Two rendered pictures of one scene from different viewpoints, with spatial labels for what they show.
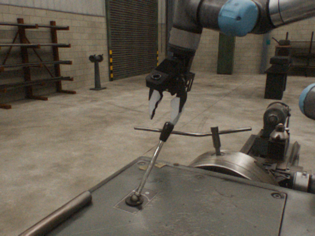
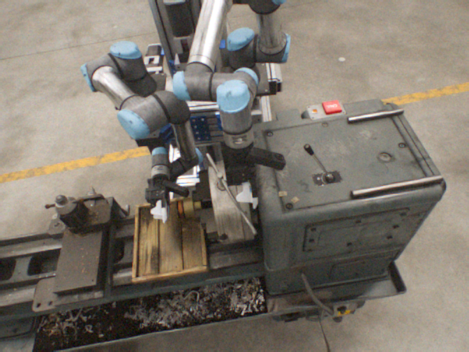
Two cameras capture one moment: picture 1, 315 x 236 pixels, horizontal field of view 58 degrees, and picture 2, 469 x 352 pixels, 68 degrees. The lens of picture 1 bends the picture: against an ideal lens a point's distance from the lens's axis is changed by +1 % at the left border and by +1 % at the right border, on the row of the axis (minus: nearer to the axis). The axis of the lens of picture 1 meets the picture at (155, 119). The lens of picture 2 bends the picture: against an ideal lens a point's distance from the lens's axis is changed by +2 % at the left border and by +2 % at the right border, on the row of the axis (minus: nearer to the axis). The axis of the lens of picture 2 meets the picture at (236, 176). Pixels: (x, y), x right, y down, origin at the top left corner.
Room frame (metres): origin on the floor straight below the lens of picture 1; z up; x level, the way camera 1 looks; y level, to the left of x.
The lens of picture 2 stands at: (1.05, 0.44, 2.19)
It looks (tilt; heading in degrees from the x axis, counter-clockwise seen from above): 53 degrees down; 241
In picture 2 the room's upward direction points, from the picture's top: 9 degrees counter-clockwise
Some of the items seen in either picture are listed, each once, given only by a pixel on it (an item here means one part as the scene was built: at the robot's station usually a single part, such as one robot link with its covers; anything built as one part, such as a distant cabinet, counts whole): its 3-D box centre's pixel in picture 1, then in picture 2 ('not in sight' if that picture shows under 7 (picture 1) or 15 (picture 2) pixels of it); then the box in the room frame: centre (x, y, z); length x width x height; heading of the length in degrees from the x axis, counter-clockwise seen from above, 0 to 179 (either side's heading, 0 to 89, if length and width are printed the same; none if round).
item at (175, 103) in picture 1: (178, 110); not in sight; (0.75, -0.06, 1.37); 0.06 x 0.03 x 0.09; 151
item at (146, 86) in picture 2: not in sight; (137, 80); (0.72, -0.94, 1.21); 0.15 x 0.15 x 0.10
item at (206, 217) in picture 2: not in sight; (211, 224); (0.86, -0.16, 1.09); 0.12 x 0.11 x 0.05; 61
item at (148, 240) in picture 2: not in sight; (169, 236); (0.99, -0.34, 0.89); 0.36 x 0.30 x 0.04; 61
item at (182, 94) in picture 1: (177, 95); not in sight; (0.73, -0.06, 1.42); 0.05 x 0.02 x 0.09; 61
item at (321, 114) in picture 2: not in sight; (324, 114); (0.27, -0.20, 1.23); 0.13 x 0.08 x 0.05; 151
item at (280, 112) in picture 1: (273, 125); not in sight; (1.80, -0.78, 1.01); 0.30 x 0.20 x 0.29; 151
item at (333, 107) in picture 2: not in sight; (331, 107); (0.24, -0.19, 1.26); 0.06 x 0.06 x 0.02; 61
